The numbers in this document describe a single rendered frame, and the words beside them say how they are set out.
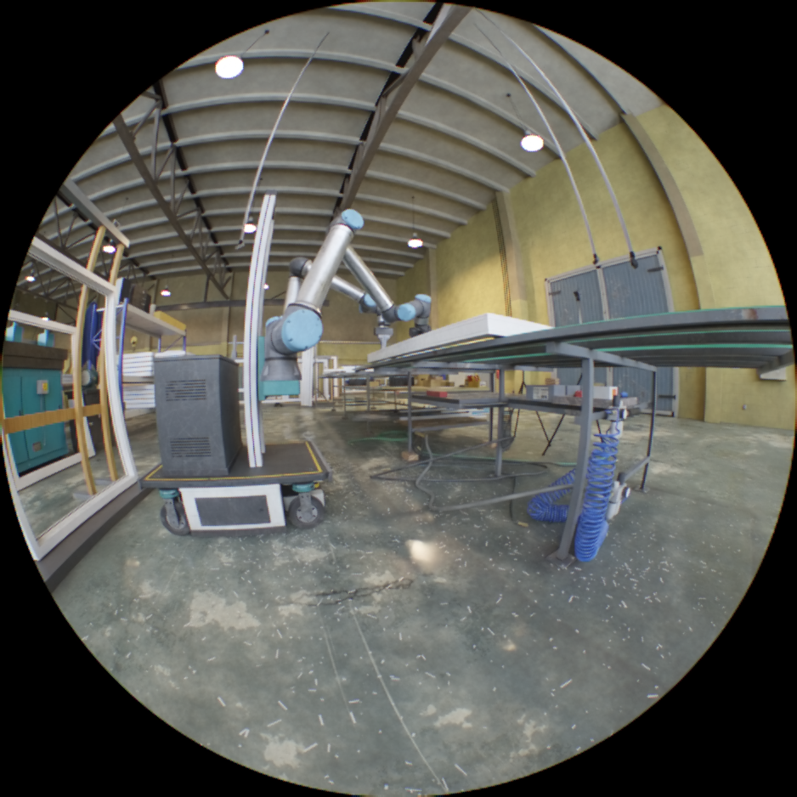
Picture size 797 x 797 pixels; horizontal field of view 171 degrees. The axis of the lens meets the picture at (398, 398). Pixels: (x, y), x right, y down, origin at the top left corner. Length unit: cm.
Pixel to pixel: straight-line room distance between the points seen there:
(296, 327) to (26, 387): 307
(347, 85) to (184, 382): 820
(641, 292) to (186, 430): 802
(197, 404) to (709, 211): 881
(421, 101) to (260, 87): 431
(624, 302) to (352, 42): 907
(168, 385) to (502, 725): 154
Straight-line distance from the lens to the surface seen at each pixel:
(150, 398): 508
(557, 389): 167
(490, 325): 90
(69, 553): 155
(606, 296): 799
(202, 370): 123
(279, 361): 114
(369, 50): 816
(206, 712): 84
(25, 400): 346
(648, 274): 774
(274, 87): 893
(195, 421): 125
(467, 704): 77
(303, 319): 99
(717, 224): 805
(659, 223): 822
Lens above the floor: 71
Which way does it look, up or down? 4 degrees down
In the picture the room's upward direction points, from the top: straight up
